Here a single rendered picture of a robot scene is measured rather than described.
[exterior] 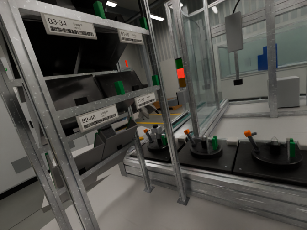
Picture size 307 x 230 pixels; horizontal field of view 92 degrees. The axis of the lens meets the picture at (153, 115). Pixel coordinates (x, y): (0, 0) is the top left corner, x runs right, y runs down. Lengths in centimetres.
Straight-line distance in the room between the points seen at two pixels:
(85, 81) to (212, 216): 56
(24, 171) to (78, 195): 335
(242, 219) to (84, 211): 47
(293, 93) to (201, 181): 126
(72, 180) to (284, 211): 55
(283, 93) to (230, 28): 72
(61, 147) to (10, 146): 326
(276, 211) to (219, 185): 16
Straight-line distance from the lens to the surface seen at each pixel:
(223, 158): 68
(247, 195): 60
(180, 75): 85
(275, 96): 142
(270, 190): 57
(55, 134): 27
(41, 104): 26
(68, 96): 35
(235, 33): 162
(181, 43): 86
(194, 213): 63
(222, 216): 62
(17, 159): 358
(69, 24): 32
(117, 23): 40
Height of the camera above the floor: 132
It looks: 12 degrees down
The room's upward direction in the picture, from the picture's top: 13 degrees counter-clockwise
